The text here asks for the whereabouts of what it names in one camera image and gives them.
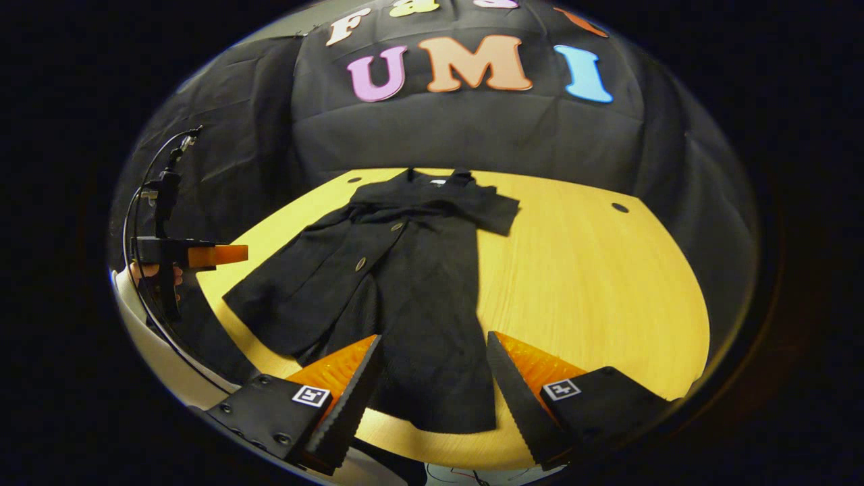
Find black backdrop cloth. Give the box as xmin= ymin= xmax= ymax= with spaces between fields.
xmin=111 ymin=0 xmax=763 ymax=325

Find black buttoned garment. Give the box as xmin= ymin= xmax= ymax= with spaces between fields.
xmin=223 ymin=169 xmax=522 ymax=434

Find thin black cable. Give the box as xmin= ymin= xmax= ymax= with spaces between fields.
xmin=123 ymin=128 xmax=234 ymax=396

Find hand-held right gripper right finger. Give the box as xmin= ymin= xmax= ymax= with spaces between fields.
xmin=486 ymin=331 xmax=676 ymax=472

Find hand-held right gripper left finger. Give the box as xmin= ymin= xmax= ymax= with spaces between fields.
xmin=206 ymin=334 xmax=384 ymax=477

